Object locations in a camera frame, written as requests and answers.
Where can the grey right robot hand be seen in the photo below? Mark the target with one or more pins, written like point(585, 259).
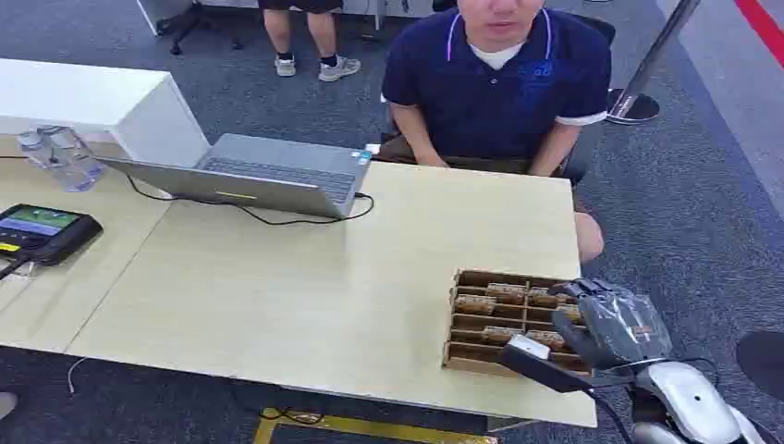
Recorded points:
point(618, 331)

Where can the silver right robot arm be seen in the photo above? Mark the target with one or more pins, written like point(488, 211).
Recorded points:
point(689, 401)

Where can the brown card stack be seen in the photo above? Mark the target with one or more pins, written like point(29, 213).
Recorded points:
point(545, 298)
point(502, 334)
point(546, 340)
point(506, 293)
point(475, 304)
point(571, 314)

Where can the wooden card box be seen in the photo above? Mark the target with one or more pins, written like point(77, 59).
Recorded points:
point(475, 355)

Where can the black round base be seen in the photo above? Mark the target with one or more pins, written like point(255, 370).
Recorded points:
point(764, 364)

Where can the seated person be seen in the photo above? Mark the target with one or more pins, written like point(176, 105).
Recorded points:
point(499, 92)

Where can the yellow floor tape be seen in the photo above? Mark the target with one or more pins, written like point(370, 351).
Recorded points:
point(367, 427)

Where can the small white object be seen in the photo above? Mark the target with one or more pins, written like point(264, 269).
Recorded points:
point(372, 149)

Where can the grey laptop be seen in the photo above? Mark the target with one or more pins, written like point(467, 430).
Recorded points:
point(275, 174)

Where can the standing person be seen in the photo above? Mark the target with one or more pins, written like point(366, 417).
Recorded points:
point(306, 37)

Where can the black office chair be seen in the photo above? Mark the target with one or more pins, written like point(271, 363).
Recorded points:
point(190, 21)

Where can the clear plastic water bottle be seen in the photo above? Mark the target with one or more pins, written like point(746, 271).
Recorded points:
point(73, 156)
point(37, 152)

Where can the white cabinet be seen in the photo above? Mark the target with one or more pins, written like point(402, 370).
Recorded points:
point(92, 101)

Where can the black tablet terminal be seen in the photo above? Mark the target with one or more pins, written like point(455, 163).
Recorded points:
point(46, 231)

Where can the grey shoe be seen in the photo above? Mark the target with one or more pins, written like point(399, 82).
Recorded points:
point(6, 405)

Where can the silver stanchion post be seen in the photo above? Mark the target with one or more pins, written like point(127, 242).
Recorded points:
point(649, 61)

